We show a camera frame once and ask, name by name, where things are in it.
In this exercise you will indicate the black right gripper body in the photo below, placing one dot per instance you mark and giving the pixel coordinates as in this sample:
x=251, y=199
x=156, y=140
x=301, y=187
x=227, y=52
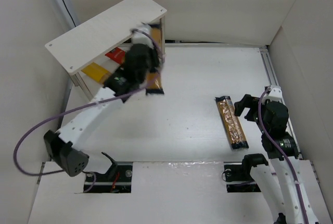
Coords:
x=251, y=107

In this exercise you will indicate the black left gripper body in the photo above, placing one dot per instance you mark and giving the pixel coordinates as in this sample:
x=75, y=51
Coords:
x=152, y=61

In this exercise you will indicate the red spaghetti bag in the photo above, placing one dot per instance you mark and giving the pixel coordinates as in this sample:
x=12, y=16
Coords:
x=117, y=55

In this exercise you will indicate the navy label spaghetti bag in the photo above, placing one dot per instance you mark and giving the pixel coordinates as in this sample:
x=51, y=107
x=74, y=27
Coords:
x=153, y=78

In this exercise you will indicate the clear navy-end spaghetti bag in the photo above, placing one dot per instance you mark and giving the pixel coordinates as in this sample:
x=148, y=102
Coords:
x=231, y=123

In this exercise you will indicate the yellow spaghetti bag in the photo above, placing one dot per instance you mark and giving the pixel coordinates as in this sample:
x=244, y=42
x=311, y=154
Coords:
x=96, y=72

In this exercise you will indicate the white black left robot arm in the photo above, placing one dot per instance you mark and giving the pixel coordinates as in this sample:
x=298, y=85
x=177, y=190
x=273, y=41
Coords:
x=66, y=145

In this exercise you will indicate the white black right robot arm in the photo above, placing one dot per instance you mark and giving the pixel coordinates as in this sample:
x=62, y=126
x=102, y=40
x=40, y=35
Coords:
x=277, y=174

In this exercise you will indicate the white two-tier shelf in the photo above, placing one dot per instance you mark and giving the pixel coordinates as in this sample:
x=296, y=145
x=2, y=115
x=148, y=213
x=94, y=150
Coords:
x=80, y=46

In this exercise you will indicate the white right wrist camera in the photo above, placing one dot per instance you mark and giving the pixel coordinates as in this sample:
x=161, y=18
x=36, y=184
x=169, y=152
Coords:
x=274, y=94

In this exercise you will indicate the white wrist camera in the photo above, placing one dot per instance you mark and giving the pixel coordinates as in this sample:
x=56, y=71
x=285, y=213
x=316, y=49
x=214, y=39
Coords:
x=141, y=35
x=274, y=94

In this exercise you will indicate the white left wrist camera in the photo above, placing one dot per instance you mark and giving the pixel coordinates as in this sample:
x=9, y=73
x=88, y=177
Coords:
x=141, y=35

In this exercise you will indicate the aluminium frame rail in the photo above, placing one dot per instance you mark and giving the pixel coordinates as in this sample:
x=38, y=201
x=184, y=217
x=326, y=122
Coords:
x=273, y=80

